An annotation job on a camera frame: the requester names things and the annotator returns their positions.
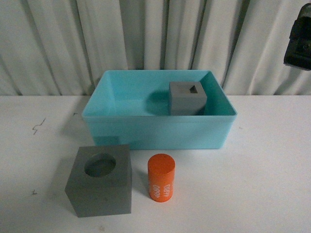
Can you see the gray cube with round hole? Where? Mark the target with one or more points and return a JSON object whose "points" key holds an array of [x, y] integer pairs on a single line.
{"points": [[100, 182]]}

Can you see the white pleated curtain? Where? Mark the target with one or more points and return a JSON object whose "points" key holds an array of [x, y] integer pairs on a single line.
{"points": [[63, 47]]}

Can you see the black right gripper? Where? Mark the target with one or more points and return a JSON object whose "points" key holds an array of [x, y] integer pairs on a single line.
{"points": [[298, 52]]}

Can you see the light blue plastic box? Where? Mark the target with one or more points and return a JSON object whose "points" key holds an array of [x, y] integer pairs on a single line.
{"points": [[132, 107]]}

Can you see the orange cylinder with white digits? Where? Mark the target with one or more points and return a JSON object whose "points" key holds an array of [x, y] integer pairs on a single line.
{"points": [[161, 173]]}

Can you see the gray cube with square hole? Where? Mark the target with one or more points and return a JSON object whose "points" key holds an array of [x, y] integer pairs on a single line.
{"points": [[186, 99]]}

